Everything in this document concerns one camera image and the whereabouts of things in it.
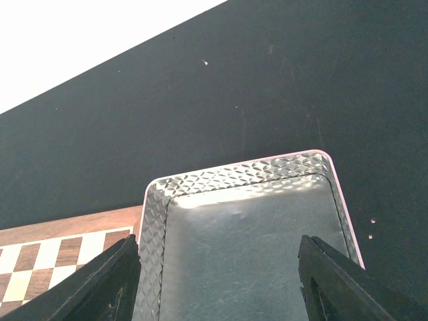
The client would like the wooden chess board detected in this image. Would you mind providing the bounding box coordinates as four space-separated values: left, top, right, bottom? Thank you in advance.
1 206 142 315

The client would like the pink tin with light pieces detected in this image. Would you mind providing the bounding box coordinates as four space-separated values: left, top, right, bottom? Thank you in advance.
132 150 363 320

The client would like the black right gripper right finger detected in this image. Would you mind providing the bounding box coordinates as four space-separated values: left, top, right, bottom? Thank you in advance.
298 235 427 320

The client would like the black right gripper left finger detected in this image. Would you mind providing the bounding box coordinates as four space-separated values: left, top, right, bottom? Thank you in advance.
1 234 140 320

